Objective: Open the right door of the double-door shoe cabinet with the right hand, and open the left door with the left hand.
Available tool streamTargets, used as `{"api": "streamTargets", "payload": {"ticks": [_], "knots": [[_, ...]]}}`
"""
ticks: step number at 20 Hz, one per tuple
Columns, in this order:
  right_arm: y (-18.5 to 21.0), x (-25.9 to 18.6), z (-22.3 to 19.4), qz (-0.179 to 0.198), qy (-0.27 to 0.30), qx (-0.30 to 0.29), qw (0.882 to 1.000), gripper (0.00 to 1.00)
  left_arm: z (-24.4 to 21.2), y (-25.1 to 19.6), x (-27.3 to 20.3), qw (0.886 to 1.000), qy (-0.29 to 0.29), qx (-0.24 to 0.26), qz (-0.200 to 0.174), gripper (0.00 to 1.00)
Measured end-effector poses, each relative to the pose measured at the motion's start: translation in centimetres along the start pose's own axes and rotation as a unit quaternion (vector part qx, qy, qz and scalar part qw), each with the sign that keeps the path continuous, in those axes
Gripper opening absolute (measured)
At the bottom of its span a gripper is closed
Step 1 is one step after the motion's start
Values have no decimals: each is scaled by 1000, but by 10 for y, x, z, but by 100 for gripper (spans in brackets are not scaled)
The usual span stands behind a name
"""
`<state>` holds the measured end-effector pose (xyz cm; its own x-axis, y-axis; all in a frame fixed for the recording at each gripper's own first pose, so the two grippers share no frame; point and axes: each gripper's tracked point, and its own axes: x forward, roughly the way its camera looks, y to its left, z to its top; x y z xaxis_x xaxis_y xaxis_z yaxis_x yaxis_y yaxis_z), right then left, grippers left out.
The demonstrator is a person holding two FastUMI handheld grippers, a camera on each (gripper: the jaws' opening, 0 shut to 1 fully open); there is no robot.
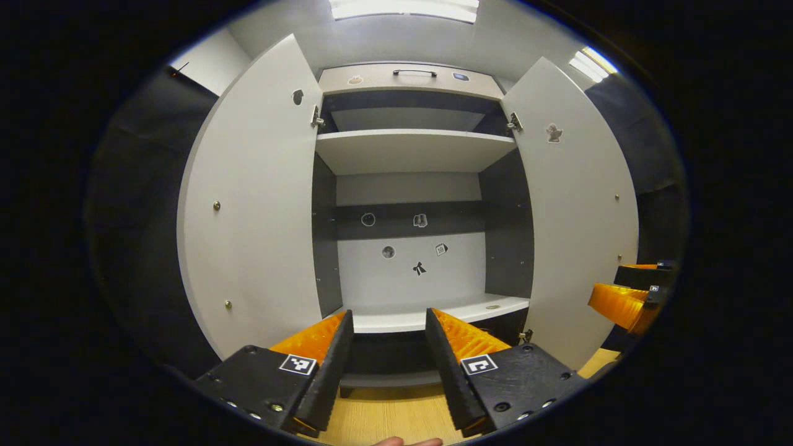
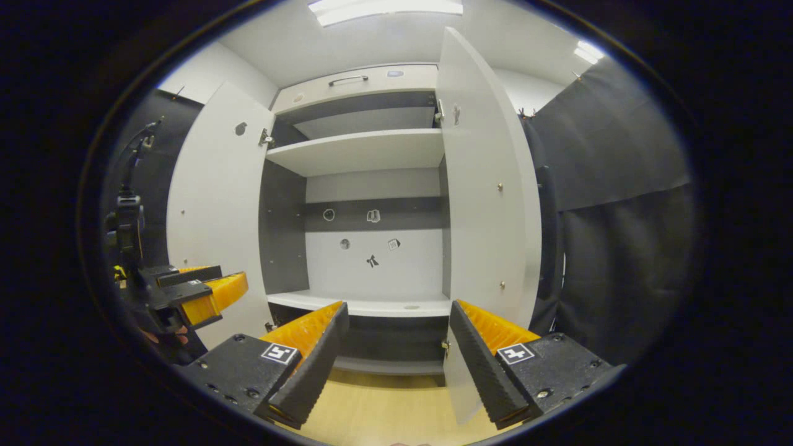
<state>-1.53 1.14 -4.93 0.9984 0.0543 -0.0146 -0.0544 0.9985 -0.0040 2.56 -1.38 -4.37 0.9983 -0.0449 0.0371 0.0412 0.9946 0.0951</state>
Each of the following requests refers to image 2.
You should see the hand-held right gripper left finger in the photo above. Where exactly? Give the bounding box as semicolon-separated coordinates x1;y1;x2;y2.
177;300;351;430

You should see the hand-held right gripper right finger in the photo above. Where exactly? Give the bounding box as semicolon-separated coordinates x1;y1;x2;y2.
448;300;626;431

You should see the beige cabinet door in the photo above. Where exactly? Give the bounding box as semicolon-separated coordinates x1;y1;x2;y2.
436;26;543;425
166;81;276;351

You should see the beige double-door shoe cabinet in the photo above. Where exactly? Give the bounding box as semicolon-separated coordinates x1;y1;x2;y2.
166;26;543;425

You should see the white cabinet shelf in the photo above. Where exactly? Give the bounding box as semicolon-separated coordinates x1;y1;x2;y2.
266;289;452;318

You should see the beige cabinet shelf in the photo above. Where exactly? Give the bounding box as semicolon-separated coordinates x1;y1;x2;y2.
266;128;445;178

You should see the beige cabinet drawer front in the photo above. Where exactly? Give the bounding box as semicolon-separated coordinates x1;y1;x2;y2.
273;64;439;114

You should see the long ceiling light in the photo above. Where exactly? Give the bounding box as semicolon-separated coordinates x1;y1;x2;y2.
308;0;464;27

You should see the small ceiling light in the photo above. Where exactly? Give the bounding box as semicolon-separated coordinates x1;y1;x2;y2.
573;40;605;64

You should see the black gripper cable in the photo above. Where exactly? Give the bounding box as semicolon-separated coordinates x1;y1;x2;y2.
121;121;162;196

